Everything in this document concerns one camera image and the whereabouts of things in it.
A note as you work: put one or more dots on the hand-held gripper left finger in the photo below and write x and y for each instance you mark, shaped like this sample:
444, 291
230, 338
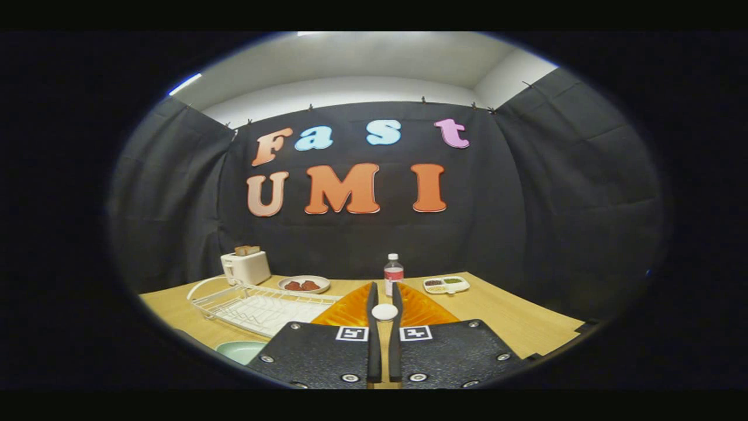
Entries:
374, 351

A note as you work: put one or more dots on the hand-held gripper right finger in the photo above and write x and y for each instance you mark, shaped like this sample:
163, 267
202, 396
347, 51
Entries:
395, 351

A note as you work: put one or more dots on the pale green plate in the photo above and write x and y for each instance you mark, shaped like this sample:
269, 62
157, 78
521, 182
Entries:
239, 351

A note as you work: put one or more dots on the white plate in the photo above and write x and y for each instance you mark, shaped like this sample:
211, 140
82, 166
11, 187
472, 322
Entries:
325, 283

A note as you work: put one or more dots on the white divided dish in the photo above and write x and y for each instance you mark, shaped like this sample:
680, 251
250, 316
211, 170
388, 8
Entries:
461, 287

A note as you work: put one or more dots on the clear plastic bottle red label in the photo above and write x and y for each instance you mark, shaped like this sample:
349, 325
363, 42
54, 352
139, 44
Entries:
393, 272

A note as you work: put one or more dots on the red food piece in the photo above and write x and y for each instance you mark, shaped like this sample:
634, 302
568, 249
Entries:
310, 285
292, 286

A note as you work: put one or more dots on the black backdrop cloth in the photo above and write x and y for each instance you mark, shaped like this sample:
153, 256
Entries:
362, 240

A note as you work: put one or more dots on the white toaster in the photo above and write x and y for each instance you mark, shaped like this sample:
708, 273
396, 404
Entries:
248, 268

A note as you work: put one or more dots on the brown toast slices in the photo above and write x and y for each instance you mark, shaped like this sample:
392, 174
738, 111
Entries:
247, 250

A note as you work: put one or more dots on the row of backdrop clips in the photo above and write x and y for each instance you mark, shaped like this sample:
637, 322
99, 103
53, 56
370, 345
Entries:
422, 99

